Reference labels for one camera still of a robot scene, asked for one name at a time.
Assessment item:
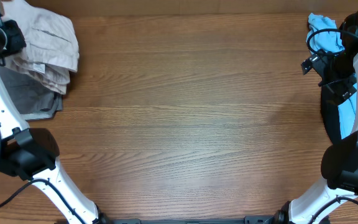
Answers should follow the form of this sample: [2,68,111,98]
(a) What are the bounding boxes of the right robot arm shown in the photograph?
[269,11,358,223]

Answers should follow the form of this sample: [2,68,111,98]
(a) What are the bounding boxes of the beige cotton shorts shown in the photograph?
[2,0,80,95]

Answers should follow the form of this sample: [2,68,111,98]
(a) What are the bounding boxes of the folded grey shorts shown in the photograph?
[0,67,63,121]

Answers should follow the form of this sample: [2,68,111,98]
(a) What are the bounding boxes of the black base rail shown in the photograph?
[111,215,273,224]

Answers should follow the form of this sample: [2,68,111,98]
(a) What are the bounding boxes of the black garment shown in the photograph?
[320,87,342,144]

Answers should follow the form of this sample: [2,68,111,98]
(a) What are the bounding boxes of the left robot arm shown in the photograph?
[0,2,110,224]

